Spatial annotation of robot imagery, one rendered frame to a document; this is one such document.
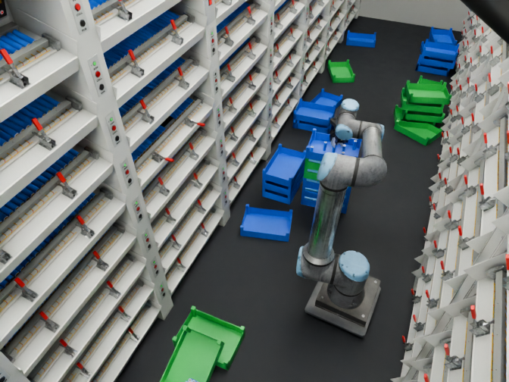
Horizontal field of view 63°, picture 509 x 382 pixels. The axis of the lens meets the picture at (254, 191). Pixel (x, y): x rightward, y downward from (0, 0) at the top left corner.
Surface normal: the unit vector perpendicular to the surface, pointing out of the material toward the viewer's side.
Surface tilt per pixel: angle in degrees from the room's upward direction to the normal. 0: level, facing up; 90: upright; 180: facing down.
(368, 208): 0
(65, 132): 18
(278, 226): 0
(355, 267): 7
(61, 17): 90
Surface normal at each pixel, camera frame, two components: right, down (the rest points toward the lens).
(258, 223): -0.01, -0.71
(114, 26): 0.27, -0.59
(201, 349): -0.14, -0.48
